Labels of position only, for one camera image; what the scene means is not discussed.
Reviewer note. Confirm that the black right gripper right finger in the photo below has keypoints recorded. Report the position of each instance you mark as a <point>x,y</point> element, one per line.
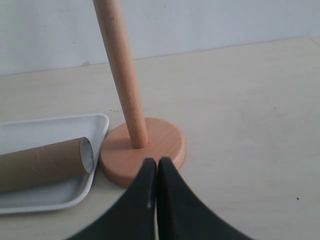
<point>181,215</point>

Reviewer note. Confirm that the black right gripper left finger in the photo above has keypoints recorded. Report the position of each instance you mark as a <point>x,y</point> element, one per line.
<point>132,216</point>

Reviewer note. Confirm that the brown cardboard tube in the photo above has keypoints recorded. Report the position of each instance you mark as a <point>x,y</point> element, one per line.
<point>46,164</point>

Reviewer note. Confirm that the wooden paper towel holder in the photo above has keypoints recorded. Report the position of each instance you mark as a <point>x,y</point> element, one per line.
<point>124,149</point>

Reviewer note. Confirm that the white rectangular plastic tray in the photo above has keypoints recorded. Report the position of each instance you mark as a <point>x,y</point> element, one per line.
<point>21,135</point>

